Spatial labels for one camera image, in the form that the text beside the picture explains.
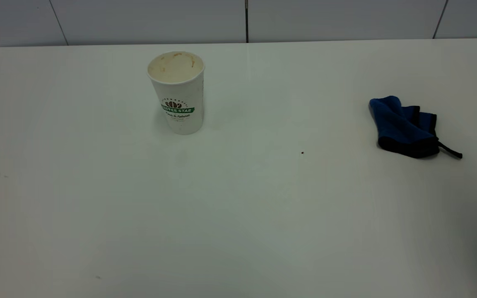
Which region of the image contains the blue black-edged cloth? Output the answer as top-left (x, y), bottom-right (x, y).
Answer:
top-left (369, 96), bottom-right (463, 159)

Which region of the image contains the white paper coffee cup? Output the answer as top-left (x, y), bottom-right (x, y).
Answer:
top-left (147, 51), bottom-right (205, 135)

